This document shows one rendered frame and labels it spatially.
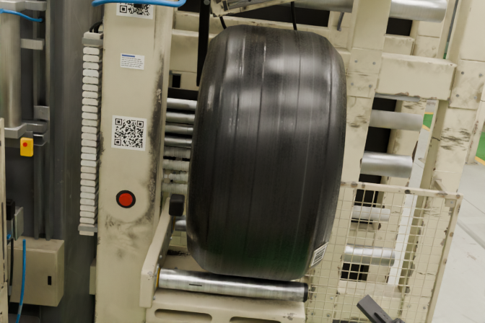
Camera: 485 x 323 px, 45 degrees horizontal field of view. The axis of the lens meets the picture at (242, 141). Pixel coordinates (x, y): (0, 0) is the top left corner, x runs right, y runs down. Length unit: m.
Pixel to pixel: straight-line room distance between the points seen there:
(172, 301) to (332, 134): 0.54
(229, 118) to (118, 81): 0.29
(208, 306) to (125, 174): 0.35
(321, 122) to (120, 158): 0.47
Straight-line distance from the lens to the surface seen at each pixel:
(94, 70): 1.31
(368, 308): 1.21
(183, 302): 1.38
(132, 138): 1.32
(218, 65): 1.18
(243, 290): 1.37
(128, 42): 1.27
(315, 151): 1.11
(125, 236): 1.42
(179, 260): 1.65
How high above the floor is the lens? 1.64
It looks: 19 degrees down
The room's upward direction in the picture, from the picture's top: 6 degrees clockwise
